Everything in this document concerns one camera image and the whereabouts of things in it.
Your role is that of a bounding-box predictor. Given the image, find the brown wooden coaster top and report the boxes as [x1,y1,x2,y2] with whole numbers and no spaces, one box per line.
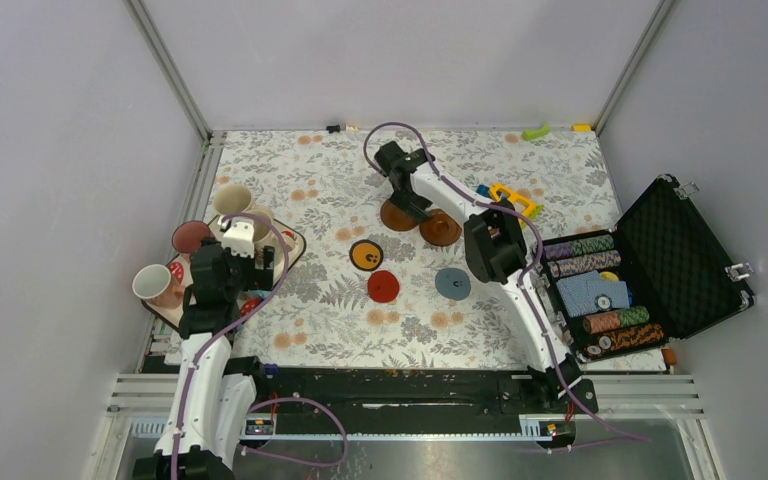
[379,200,419,232]

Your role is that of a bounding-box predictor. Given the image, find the brown wooden coaster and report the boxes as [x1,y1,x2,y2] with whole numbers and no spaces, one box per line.
[419,209,462,247]
[379,200,419,232]

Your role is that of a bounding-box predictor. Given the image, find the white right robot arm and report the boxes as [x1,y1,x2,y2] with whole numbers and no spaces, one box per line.
[365,142,596,416]

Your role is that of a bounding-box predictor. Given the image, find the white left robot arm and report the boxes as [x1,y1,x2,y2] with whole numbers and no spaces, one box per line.
[131,238,285,479]

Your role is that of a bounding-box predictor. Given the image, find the yellow black-rimmed coaster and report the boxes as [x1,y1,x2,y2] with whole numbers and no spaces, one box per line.
[349,239,384,272]

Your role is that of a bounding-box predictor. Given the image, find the red round coaster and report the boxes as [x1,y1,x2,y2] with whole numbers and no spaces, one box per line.
[367,270,400,303]

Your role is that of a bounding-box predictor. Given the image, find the blue-grey round coaster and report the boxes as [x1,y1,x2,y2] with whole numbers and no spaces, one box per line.
[434,267,472,301]

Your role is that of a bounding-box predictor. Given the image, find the blue mug yellow inside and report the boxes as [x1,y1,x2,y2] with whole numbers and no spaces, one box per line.
[248,290,273,299]

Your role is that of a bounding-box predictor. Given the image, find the pink mug dark rim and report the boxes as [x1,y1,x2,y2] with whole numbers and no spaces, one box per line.
[171,220,213,255]

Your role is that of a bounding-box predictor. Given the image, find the white mushroom pattern tray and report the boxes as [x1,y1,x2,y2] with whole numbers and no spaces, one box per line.
[140,218,304,332]

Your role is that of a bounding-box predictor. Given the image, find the pink mug white inside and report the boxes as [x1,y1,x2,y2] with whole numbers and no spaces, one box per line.
[132,264,185,309]

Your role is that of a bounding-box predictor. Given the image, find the cream mug far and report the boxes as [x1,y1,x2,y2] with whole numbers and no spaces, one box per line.
[212,184,255,216]

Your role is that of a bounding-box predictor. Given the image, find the yellow toy shape sorter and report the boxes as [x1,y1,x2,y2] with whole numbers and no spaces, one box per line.
[476,183,543,220]

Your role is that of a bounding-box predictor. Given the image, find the floral tablecloth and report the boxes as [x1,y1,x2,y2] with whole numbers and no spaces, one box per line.
[213,129,620,369]

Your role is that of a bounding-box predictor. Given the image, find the green plastic block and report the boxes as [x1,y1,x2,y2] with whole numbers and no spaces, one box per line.
[521,123,551,142]

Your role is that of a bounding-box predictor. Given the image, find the black poker chip case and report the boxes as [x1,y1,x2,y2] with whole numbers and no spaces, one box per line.
[538,175,755,361]

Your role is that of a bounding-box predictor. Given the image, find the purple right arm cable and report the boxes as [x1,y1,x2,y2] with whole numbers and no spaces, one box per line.
[362,121,654,455]

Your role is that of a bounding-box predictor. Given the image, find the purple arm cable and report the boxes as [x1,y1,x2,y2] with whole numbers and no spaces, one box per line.
[362,121,654,455]
[168,213,350,480]

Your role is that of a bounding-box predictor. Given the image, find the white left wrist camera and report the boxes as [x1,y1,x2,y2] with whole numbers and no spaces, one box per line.
[220,219,255,258]

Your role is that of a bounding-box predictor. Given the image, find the cream mug with handle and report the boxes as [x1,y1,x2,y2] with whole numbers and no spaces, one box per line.
[248,205,274,248]

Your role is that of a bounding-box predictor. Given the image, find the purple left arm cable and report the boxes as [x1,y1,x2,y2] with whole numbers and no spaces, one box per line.
[168,213,350,480]

